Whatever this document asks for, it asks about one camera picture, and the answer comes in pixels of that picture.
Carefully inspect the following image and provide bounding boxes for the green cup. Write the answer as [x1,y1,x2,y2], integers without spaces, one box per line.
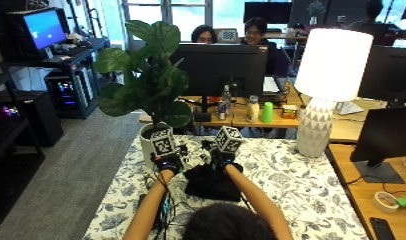
[259,101,275,124]

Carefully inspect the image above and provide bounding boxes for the black monitor with slim stand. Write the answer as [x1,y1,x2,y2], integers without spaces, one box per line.
[168,43,270,123]

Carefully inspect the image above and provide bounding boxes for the black phone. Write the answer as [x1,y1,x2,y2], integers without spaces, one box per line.
[368,217,397,240]

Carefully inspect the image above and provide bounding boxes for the laptop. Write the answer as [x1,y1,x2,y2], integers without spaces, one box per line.
[260,75,287,102]

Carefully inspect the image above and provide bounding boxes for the long wooden desk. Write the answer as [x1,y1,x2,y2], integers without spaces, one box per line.
[138,82,389,144]

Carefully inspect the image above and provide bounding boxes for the black cloth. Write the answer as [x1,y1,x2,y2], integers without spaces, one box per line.
[182,162,246,203]

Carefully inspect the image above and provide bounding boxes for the yellow box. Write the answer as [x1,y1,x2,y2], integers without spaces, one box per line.
[280,104,299,120]

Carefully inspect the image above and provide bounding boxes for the floral tablecloth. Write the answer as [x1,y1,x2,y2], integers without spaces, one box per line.
[82,134,369,240]

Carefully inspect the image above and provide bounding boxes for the white marker cube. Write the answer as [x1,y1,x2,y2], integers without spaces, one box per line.
[214,125,246,154]
[148,128,176,157]

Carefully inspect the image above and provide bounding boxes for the drink can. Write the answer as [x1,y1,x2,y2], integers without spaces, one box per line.
[216,99,228,121]

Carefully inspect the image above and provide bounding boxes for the black wall monitor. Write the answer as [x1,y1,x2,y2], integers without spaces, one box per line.
[242,1,293,25]

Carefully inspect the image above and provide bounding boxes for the black rack desk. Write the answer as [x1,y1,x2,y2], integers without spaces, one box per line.
[0,37,111,120]

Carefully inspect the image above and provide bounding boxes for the roll of tape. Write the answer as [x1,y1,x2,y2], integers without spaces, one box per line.
[372,190,400,214]

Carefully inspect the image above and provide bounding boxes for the black shelf unit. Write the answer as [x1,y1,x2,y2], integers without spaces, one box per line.
[0,73,47,228]

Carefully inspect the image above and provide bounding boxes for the black computer tower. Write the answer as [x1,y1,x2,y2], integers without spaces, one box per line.
[43,67,98,120]

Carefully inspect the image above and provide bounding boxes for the black glove cable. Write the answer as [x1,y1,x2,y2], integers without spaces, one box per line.
[139,173,187,240]

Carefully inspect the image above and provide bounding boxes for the monitor with blue screen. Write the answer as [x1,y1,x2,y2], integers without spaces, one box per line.
[3,7,71,62]

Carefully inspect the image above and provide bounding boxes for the white table lamp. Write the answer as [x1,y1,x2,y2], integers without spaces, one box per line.
[293,28,375,159]

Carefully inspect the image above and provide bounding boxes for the black monitor with square base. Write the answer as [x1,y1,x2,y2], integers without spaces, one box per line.
[348,105,406,185]

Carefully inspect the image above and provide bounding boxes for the clear bottle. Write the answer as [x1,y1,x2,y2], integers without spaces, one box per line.
[220,84,232,116]

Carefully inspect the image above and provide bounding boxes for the black monitor cable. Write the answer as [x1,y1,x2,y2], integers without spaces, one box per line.
[345,173,406,198]

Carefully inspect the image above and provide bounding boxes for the person's right hand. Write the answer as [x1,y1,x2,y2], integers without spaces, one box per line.
[200,139,246,174]

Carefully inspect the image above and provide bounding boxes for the green leafy plant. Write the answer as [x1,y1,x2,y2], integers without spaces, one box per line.
[92,19,194,130]

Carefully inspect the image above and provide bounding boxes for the checkerboard panel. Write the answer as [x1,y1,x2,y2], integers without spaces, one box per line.
[218,28,240,44]

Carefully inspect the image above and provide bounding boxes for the white bottle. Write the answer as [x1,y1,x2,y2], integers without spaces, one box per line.
[246,95,260,124]

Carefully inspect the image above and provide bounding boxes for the person's left hand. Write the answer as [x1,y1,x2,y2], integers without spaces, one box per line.
[150,143,190,175]

